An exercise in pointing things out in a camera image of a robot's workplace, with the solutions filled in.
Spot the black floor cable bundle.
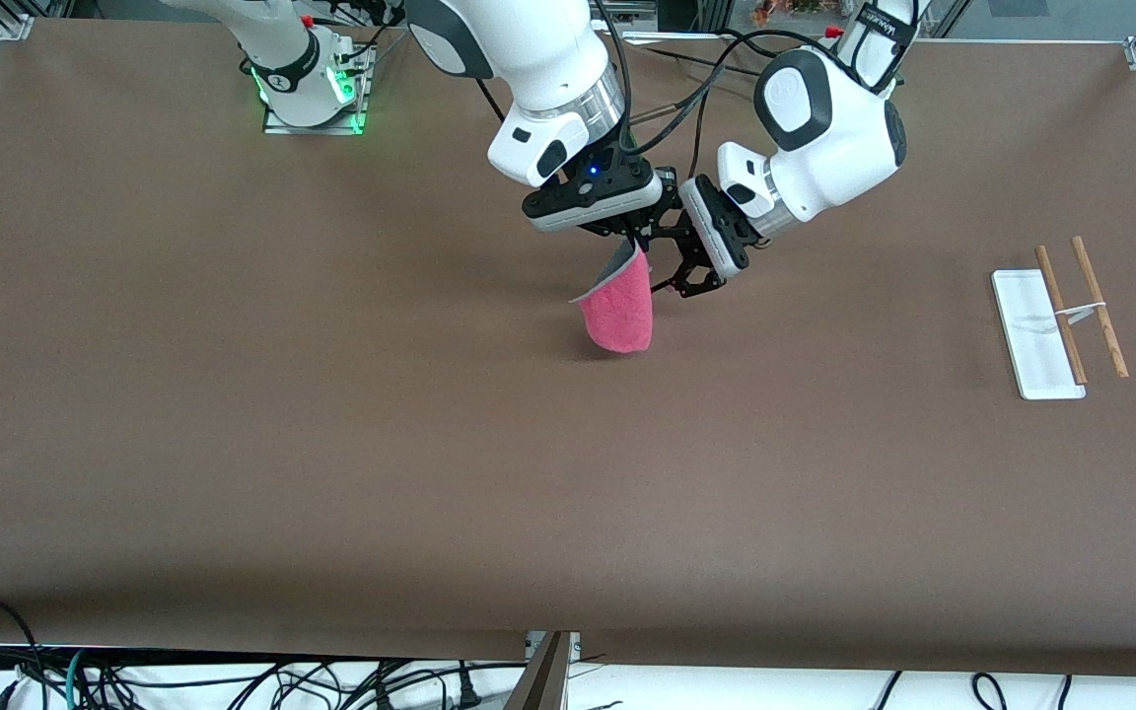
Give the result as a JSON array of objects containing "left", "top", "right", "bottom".
[{"left": 0, "top": 656, "right": 530, "bottom": 710}]

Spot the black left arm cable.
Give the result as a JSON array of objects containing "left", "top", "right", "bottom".
[{"left": 627, "top": 28, "right": 840, "bottom": 183}]

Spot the grey table support post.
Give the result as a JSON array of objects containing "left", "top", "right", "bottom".
[{"left": 505, "top": 631, "right": 581, "bottom": 710}]

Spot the orange red background clutter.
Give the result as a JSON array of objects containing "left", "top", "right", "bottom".
[{"left": 751, "top": 0, "right": 830, "bottom": 25}]

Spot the black cable across table edge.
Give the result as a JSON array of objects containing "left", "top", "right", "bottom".
[{"left": 617, "top": 28, "right": 761, "bottom": 80}]

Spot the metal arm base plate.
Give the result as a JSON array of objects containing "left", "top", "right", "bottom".
[{"left": 262, "top": 39, "right": 374, "bottom": 137}]

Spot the pink and grey towel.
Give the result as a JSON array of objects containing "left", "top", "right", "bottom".
[{"left": 568, "top": 242, "right": 655, "bottom": 356}]

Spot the white rack base plate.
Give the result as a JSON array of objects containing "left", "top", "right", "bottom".
[{"left": 990, "top": 268, "right": 1088, "bottom": 401}]

